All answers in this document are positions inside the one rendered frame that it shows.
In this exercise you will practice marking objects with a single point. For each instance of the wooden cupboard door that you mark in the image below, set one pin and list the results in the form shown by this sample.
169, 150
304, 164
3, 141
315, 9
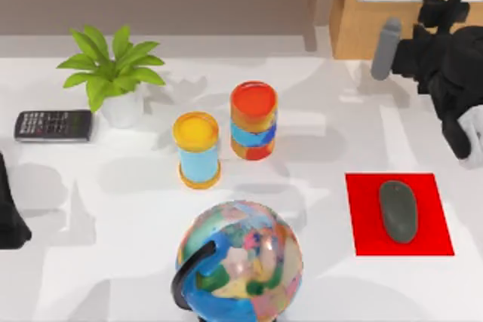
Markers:
362, 28

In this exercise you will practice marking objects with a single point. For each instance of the grey computer mouse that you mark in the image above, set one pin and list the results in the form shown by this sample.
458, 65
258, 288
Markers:
398, 210

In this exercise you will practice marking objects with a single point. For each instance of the red square mat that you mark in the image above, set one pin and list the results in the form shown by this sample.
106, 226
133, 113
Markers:
362, 216

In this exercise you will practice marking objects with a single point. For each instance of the orange and blue can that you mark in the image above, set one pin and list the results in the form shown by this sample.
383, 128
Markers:
253, 122

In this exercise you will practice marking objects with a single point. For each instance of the yellow and light blue can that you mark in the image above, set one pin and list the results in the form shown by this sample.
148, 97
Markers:
198, 152

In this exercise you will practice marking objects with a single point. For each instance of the wooden open shelf unit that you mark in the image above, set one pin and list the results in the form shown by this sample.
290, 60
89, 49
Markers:
158, 5

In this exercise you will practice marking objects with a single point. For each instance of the colourful globe with black stand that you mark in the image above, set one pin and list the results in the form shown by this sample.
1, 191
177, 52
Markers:
241, 261

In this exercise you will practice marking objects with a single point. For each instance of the green plant in white pot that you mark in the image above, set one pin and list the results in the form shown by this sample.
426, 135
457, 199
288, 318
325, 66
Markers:
113, 69

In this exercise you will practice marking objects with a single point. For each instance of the black remote control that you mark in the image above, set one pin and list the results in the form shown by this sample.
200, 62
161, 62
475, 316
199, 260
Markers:
53, 126

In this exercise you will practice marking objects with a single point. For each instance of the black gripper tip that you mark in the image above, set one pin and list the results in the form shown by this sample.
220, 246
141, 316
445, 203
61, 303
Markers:
9, 216

